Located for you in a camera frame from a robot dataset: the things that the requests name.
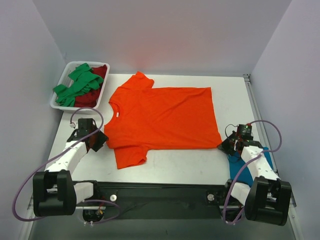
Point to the green t shirt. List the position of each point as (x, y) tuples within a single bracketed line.
[(83, 81)]

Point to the orange t shirt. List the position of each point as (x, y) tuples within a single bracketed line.
[(164, 118)]

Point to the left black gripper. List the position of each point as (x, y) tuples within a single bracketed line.
[(97, 140)]

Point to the white plastic basket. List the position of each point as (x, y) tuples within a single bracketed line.
[(64, 79)]

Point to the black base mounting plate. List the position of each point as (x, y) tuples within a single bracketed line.
[(153, 201)]

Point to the aluminium frame rail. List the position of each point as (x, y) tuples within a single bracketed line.
[(233, 102)]

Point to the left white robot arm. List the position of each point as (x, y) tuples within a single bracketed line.
[(54, 191)]

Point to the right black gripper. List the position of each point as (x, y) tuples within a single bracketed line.
[(227, 144)]

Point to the dark red t shirt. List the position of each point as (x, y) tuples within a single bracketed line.
[(90, 99)]

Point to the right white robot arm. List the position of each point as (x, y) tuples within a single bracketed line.
[(256, 192)]

